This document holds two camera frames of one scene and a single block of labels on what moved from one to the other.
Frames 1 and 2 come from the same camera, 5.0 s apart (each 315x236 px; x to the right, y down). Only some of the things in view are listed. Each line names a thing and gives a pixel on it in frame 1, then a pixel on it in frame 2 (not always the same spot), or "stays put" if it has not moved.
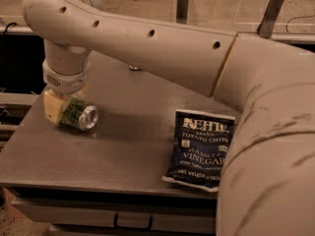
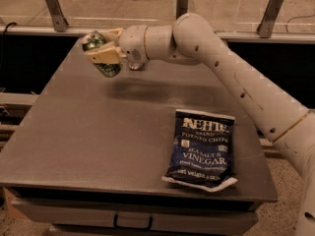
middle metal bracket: [182, 7] stays put
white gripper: [64, 81] to [132, 44]
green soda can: [79, 113] to [95, 38]
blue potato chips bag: [200, 147] stays put
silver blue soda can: [134, 68] stays put
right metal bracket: [271, 14] stays put
